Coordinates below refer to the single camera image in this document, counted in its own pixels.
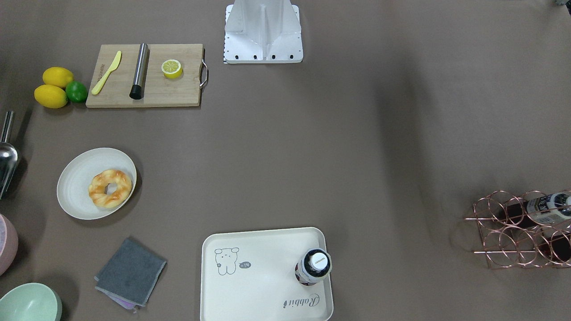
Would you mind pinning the glazed donut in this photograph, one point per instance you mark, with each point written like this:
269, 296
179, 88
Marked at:
97, 188

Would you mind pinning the cream round plate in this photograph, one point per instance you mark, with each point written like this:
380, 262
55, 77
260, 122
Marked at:
72, 188

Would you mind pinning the cream rabbit tray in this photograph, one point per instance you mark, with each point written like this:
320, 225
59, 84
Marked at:
249, 276

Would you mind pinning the dark drink bottle white cap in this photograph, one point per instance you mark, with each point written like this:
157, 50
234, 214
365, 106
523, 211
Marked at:
313, 267

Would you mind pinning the half lemon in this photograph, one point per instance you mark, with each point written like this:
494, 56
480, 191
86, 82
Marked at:
172, 68

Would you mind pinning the steel cylinder with black tip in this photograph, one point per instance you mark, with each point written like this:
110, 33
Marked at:
138, 85

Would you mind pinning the bamboo cutting board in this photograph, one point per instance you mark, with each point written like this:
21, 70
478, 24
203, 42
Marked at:
159, 91

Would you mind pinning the grey folded cloth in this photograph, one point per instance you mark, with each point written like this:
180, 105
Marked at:
130, 276

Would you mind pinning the yellow plastic knife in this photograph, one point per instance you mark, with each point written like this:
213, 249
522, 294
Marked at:
113, 66

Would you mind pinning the green lime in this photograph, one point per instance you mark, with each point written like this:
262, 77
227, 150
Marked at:
76, 92

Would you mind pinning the upper whole lemon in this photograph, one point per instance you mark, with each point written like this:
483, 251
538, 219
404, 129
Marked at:
57, 76

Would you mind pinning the whole lemon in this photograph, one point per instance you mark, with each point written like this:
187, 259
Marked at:
57, 76
50, 96

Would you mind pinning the lower whole lemon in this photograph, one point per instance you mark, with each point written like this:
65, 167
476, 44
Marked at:
50, 96

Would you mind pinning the bottle lying in rack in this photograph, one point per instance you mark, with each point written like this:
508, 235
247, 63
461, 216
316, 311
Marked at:
549, 209

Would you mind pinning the metal ice scoop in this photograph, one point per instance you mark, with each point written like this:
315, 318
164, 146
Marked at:
9, 157

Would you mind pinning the pink bowl with ice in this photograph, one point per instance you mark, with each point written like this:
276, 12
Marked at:
8, 243

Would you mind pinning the mint green bowl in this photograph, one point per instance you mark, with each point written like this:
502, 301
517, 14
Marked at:
31, 302

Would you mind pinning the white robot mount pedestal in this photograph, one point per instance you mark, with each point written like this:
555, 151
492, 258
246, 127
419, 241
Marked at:
262, 31

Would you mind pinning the copper wire bottle rack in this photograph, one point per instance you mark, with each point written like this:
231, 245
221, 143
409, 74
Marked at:
505, 245

